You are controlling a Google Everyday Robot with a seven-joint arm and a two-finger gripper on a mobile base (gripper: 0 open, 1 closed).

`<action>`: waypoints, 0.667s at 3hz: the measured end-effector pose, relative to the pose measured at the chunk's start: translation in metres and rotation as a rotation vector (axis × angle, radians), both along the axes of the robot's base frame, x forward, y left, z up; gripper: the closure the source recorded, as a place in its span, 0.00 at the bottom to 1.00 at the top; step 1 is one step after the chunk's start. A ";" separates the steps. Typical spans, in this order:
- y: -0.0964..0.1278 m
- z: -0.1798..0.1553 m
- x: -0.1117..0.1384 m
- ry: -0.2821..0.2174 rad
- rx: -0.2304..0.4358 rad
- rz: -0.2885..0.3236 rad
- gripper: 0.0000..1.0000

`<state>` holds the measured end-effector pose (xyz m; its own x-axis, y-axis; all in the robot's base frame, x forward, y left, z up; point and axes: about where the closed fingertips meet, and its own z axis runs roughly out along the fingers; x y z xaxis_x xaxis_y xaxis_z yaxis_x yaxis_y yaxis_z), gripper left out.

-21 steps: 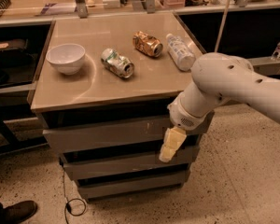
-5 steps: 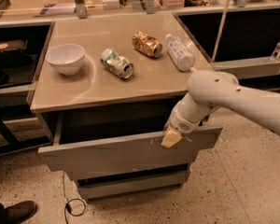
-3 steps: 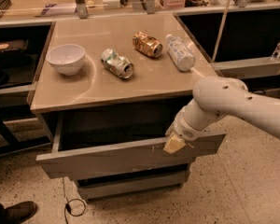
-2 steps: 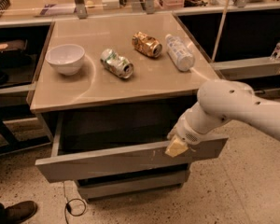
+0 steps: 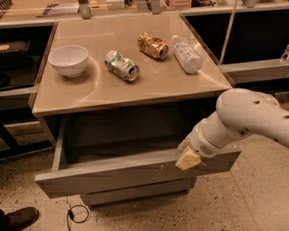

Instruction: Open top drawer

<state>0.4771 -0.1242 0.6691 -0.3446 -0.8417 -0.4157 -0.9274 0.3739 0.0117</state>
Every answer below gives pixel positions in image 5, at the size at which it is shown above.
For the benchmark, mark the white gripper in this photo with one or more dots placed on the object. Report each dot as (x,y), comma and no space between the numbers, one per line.
(198,143)

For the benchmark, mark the grey top drawer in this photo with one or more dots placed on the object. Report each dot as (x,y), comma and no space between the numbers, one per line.
(80,171)

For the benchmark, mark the grey drawer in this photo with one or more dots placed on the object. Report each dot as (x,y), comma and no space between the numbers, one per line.
(174,186)
(80,171)

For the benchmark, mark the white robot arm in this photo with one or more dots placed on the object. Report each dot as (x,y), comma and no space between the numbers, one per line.
(239,113)

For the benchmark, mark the grey bottom drawer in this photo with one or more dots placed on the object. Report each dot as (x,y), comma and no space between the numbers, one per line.
(174,186)

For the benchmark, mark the grey drawer cabinet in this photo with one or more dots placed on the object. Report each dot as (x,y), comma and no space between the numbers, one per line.
(116,116)

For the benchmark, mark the clear plastic water bottle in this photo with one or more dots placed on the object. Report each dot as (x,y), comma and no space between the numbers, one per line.
(186,54)

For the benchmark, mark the crushed green soda can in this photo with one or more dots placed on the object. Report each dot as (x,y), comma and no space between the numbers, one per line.
(123,67)

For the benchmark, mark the crushed orange soda can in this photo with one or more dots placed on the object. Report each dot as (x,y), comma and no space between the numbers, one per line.
(152,46)

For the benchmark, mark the white bowl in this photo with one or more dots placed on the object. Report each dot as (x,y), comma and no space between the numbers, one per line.
(69,61)

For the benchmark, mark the white pole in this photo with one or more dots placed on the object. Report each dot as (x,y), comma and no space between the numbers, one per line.
(228,31)

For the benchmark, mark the purple white paper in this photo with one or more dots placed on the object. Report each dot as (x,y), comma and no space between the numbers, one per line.
(61,9)

